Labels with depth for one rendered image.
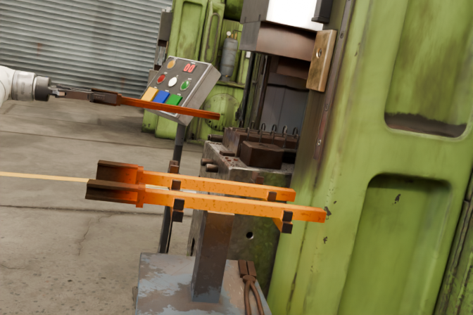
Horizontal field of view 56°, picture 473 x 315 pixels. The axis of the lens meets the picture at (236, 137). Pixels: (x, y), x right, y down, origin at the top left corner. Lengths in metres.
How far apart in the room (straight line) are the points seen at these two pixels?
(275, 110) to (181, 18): 4.70
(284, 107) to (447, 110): 0.66
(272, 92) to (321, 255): 0.76
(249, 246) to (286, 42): 0.67
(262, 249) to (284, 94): 0.64
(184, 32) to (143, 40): 3.10
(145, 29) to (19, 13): 2.30
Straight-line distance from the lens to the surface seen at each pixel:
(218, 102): 6.33
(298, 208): 0.90
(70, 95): 1.43
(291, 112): 1.82
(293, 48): 1.51
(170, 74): 2.10
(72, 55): 9.36
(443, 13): 1.37
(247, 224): 1.42
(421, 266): 1.49
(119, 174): 0.96
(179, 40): 6.37
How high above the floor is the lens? 1.22
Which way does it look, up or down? 9 degrees down
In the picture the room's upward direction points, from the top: 10 degrees clockwise
